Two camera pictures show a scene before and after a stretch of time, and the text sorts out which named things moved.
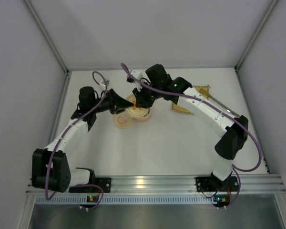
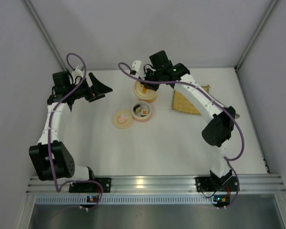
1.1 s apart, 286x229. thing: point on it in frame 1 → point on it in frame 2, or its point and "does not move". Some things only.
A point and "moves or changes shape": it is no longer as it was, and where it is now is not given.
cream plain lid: x=135 y=111 moves or changes shape
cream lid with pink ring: x=122 y=120 does not move
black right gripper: x=144 y=98 → x=151 y=84
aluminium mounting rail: x=168 y=184 does not move
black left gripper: x=112 y=102 → x=90 y=91
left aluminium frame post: x=30 y=6 does not move
